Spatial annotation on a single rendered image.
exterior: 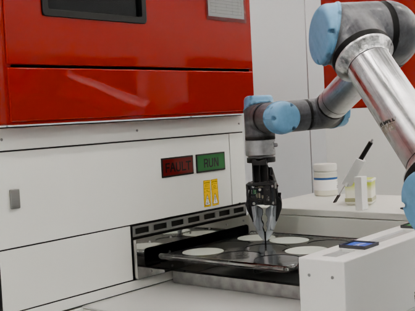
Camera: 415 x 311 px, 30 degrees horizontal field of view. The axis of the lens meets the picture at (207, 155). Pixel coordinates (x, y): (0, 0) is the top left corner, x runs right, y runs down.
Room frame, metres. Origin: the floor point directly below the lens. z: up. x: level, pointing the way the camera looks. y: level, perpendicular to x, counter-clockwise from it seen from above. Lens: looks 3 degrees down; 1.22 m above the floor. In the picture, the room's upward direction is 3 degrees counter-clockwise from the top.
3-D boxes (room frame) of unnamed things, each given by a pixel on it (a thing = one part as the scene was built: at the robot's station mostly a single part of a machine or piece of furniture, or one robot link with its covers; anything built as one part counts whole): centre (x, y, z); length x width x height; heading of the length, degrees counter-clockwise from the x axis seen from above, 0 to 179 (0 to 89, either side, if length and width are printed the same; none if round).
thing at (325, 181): (2.32, -0.35, 1.01); 0.07 x 0.07 x 0.10
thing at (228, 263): (1.71, -0.02, 0.90); 0.37 x 0.01 x 0.01; 50
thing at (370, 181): (2.08, -0.41, 1.00); 0.07 x 0.07 x 0.07; 69
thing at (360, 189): (1.96, -0.37, 1.03); 0.06 x 0.04 x 0.13; 50
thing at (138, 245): (1.97, 0.04, 0.89); 0.44 x 0.02 x 0.10; 140
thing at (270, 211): (1.92, -0.15, 0.95); 0.06 x 0.03 x 0.09; 170
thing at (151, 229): (1.97, 0.05, 0.96); 0.44 x 0.01 x 0.02; 140
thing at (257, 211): (1.93, -0.12, 0.95); 0.06 x 0.03 x 0.09; 170
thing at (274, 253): (1.85, -0.13, 0.90); 0.34 x 0.34 x 0.01; 50
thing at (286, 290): (1.72, -0.10, 0.84); 0.50 x 0.02 x 0.03; 50
